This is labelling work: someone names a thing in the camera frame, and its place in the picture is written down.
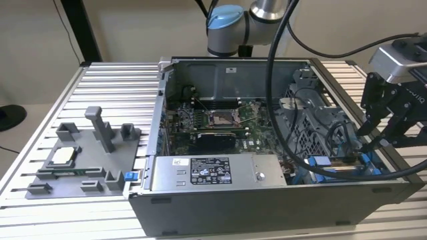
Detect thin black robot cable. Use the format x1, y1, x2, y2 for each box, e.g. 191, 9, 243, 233
284, 14, 422, 58

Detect thin metal locking lever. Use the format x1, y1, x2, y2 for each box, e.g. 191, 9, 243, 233
195, 97, 211, 112

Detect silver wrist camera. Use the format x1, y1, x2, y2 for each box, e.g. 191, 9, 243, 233
368, 32, 427, 85

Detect metal socket cover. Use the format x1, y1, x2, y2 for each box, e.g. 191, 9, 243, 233
232, 102, 262, 123

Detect black round stand foot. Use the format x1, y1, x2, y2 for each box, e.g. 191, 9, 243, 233
0, 104, 28, 132

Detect blue disk wire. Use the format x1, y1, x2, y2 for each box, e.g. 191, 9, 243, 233
336, 124, 360, 157

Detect CPU socket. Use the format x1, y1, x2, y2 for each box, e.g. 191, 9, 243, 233
208, 109, 242, 126

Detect hard disk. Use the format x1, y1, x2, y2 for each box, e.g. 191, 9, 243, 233
308, 154, 371, 174

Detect black graphics card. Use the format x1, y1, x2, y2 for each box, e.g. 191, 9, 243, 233
191, 132, 238, 151

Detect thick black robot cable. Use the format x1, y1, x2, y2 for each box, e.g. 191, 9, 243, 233
266, 0, 427, 181

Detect thin black wall cable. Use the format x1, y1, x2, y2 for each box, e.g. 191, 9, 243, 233
52, 0, 84, 66

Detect black looped disk wire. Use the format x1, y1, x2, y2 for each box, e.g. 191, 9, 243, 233
324, 121, 348, 156

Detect grey metal disk bay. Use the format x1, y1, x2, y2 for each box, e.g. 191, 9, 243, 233
276, 68, 388, 185

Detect black cables behind arm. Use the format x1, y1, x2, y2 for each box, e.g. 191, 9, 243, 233
195, 0, 220, 20

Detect silver CPU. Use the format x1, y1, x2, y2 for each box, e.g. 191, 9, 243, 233
52, 147, 76, 165

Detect dark grey PC case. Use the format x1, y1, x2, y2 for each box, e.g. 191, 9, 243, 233
123, 56, 427, 237

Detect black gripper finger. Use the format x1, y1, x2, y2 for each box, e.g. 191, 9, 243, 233
359, 101, 427, 154
355, 71, 394, 138

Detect black metal post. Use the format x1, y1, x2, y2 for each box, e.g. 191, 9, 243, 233
59, 0, 103, 63

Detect green RAM stick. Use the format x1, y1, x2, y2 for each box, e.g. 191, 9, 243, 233
56, 168, 91, 176

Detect thin black case wire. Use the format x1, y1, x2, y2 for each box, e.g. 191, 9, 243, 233
284, 86, 323, 163

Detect silver power supply unit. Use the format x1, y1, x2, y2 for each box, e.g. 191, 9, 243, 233
150, 154, 288, 192

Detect grey parts rack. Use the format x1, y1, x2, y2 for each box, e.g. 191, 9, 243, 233
24, 106, 144, 201

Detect green motherboard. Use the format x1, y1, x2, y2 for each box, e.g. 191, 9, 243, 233
164, 98, 291, 161

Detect black RAM slot bank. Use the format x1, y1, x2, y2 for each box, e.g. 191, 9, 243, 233
191, 96, 243, 109
191, 125, 251, 133

